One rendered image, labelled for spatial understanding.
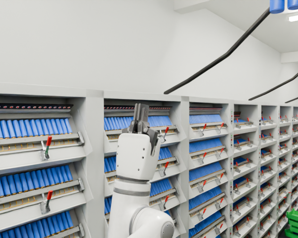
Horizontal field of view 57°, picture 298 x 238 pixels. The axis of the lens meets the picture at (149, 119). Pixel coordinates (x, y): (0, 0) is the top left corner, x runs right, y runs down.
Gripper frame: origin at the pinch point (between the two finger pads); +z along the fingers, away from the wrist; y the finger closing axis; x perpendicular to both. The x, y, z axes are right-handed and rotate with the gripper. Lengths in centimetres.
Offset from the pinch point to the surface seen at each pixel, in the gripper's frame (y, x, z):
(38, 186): -51, -5, -26
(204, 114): -61, -129, 23
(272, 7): 4, -70, 60
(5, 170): -49, 9, -20
